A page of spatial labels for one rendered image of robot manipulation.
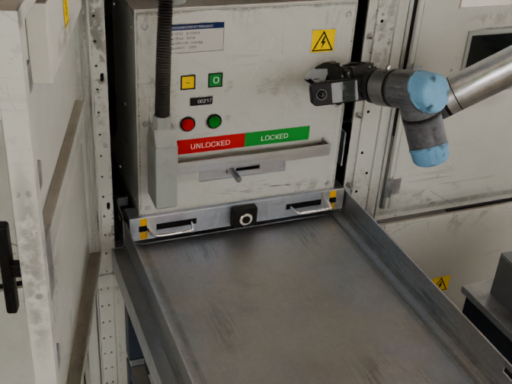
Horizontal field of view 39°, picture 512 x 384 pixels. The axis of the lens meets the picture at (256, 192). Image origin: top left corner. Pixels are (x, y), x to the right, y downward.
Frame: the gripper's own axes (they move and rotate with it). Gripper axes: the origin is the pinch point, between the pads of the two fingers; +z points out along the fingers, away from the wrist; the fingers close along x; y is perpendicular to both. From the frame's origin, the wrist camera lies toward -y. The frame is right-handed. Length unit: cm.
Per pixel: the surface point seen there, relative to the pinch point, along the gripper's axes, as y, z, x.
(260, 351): -34, -21, -45
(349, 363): -22, -33, -48
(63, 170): -63, -15, -2
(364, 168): 19.1, 3.3, -25.7
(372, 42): 16.6, -4.3, 6.0
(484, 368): -2, -48, -51
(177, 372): -51, -19, -43
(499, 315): 27, -31, -57
